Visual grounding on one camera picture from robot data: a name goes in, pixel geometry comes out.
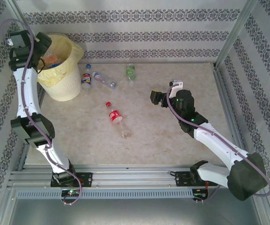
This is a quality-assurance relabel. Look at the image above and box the orange label gold-cap bottle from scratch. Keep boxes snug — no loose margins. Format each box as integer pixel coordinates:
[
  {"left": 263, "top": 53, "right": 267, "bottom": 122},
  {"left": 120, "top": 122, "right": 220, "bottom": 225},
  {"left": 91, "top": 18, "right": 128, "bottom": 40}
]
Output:
[{"left": 46, "top": 54, "right": 58, "bottom": 65}]

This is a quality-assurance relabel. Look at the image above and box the green label white-cap bottle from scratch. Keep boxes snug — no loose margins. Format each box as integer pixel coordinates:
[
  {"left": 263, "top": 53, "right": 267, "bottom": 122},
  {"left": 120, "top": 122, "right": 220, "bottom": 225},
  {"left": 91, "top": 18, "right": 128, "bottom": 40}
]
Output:
[{"left": 124, "top": 64, "right": 137, "bottom": 82}]

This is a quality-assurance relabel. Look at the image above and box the red label red-cap cola bottle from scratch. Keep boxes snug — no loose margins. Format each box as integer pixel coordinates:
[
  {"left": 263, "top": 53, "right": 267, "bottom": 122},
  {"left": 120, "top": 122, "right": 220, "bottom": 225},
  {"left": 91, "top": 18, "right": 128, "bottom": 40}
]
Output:
[{"left": 105, "top": 101, "right": 132, "bottom": 139}]

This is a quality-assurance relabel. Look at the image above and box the Ganten purple label bottle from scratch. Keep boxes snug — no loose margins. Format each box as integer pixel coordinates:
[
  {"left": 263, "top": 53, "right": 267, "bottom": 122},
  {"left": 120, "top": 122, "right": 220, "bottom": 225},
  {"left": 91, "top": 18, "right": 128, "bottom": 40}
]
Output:
[{"left": 91, "top": 71, "right": 118, "bottom": 90}]

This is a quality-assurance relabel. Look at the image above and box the yellow plastic bin liner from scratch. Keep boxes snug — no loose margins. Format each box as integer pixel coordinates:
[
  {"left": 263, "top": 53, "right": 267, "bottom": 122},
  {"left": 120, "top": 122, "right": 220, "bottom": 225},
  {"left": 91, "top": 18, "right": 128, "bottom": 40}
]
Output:
[{"left": 36, "top": 34, "right": 84, "bottom": 89}]

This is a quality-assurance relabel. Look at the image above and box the white ribbed plastic bin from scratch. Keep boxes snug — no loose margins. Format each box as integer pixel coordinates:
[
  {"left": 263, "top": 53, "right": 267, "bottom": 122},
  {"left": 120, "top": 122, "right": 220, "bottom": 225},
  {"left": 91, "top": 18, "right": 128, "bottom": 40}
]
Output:
[{"left": 40, "top": 63, "right": 82, "bottom": 102}]

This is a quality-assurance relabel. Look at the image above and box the blue Pepsi label bottle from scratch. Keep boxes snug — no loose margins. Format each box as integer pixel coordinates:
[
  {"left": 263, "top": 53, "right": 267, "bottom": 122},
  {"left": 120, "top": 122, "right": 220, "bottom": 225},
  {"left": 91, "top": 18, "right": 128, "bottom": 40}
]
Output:
[{"left": 80, "top": 73, "right": 93, "bottom": 90}]

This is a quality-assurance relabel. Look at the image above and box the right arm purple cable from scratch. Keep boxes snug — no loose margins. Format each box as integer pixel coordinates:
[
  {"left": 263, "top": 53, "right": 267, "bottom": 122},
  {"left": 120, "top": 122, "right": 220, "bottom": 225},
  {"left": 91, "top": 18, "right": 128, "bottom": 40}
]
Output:
[{"left": 166, "top": 85, "right": 270, "bottom": 203}]

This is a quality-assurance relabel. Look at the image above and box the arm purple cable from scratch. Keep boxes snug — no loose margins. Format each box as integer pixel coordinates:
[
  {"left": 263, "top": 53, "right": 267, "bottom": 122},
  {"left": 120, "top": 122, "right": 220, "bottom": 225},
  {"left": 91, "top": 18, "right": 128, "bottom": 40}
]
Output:
[
  {"left": 0, "top": 19, "right": 83, "bottom": 207},
  {"left": 166, "top": 85, "right": 270, "bottom": 203}
]

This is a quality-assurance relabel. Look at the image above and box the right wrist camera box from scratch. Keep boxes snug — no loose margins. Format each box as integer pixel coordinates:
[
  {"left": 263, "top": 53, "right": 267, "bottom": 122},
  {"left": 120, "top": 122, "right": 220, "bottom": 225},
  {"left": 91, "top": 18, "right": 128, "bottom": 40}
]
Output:
[{"left": 168, "top": 79, "right": 184, "bottom": 99}]

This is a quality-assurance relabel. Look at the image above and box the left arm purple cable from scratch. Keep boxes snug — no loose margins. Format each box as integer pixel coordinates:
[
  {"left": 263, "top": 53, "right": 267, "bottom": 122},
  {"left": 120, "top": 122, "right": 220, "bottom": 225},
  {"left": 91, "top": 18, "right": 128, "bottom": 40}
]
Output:
[{"left": 0, "top": 19, "right": 83, "bottom": 207}]

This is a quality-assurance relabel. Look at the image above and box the aluminium side rail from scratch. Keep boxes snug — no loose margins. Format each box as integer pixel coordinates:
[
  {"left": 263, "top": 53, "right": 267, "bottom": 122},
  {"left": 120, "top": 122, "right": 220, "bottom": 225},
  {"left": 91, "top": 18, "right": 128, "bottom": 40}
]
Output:
[
  {"left": 17, "top": 142, "right": 31, "bottom": 172},
  {"left": 212, "top": 63, "right": 249, "bottom": 153}
]

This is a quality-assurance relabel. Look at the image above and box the aluminium frame post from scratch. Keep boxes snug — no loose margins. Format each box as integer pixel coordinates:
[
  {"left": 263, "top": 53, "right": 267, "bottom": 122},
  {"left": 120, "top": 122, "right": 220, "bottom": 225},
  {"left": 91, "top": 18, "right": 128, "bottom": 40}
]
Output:
[
  {"left": 215, "top": 0, "right": 259, "bottom": 70},
  {"left": 8, "top": 0, "right": 37, "bottom": 46}
]

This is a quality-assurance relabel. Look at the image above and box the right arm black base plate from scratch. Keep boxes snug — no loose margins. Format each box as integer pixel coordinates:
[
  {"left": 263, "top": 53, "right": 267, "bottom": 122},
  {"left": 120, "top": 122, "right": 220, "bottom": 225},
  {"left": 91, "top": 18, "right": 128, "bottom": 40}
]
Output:
[{"left": 175, "top": 171, "right": 219, "bottom": 188}]

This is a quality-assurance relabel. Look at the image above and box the aluminium mounting rail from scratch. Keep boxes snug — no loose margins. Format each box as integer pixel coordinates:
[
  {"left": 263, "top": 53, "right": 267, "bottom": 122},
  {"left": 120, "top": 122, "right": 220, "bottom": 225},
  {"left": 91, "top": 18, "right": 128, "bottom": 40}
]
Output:
[{"left": 8, "top": 164, "right": 222, "bottom": 188}]

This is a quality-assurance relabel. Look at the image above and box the slotted grey cable tray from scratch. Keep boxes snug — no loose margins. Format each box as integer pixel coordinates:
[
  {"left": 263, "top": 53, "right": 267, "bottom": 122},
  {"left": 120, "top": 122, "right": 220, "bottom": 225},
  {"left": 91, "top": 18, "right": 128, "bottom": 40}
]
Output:
[{"left": 15, "top": 189, "right": 195, "bottom": 200}]

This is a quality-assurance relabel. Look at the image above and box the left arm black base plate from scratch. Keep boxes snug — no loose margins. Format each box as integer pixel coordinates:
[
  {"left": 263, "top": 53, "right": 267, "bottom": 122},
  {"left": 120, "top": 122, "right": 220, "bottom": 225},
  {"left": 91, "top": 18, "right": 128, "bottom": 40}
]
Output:
[{"left": 50, "top": 172, "right": 94, "bottom": 188}]

